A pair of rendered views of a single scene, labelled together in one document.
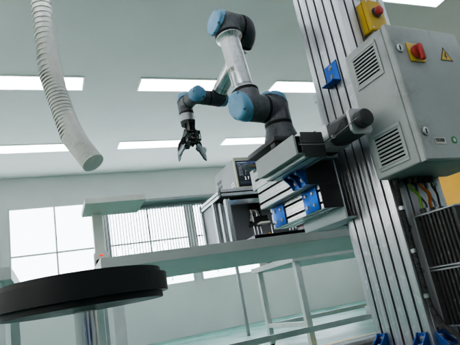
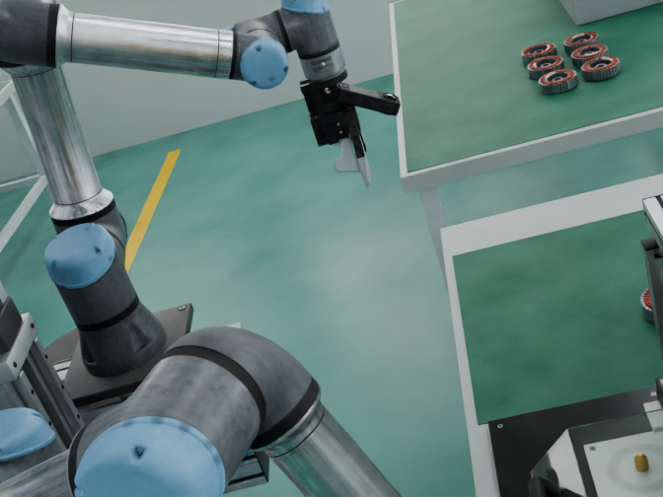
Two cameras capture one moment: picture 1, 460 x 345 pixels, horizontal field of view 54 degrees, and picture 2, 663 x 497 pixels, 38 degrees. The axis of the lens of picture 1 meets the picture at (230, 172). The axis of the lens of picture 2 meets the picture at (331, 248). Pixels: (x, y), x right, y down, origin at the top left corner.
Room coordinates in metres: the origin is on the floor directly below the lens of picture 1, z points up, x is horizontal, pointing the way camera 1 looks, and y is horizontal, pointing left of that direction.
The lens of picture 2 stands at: (2.97, -1.25, 1.87)
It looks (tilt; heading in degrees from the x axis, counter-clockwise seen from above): 27 degrees down; 124
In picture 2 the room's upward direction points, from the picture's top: 19 degrees counter-clockwise
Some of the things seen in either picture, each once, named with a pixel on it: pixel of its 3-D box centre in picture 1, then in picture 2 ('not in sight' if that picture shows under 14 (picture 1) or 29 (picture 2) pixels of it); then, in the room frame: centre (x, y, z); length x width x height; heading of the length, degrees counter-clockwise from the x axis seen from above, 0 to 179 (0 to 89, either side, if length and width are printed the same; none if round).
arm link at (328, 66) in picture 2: (187, 119); (323, 63); (2.11, 0.16, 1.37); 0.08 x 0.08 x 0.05
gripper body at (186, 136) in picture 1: (189, 133); (331, 106); (2.10, 0.16, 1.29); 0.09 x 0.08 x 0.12; 28
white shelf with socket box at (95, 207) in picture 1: (116, 237); not in sight; (2.85, 0.79, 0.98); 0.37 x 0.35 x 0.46; 113
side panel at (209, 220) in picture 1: (211, 233); not in sight; (2.91, 0.18, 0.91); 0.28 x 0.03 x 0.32; 23
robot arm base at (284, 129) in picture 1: (280, 135); (115, 327); (1.78, -0.24, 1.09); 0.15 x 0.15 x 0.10
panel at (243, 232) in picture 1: (265, 221); not in sight; (2.91, -0.17, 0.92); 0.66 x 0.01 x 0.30; 113
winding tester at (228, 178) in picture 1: (254, 180); not in sight; (2.98, -0.16, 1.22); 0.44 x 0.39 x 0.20; 113
